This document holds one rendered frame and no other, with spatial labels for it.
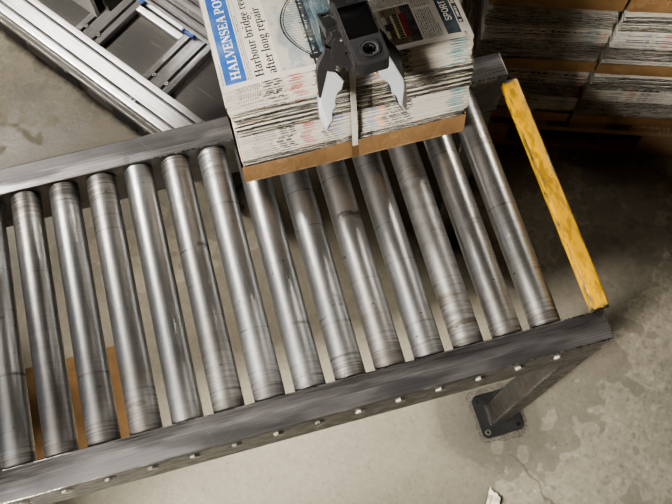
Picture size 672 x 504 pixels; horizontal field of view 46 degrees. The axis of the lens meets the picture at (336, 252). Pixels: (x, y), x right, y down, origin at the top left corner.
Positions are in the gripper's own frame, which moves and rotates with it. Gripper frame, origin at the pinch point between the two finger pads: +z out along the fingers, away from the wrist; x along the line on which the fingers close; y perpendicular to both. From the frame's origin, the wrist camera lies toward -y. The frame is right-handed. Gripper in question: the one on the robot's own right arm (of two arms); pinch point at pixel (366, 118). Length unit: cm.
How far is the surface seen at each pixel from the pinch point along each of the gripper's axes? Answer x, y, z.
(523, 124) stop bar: -29.1, 13.6, 15.9
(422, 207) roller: -8.4, 6.4, 22.4
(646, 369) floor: -67, 27, 105
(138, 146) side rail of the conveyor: 35.5, 26.0, 9.3
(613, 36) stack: -68, 56, 26
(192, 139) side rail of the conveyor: 26.2, 25.2, 10.0
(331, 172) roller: 4.7, 15.0, 16.8
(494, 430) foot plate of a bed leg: -25, 23, 106
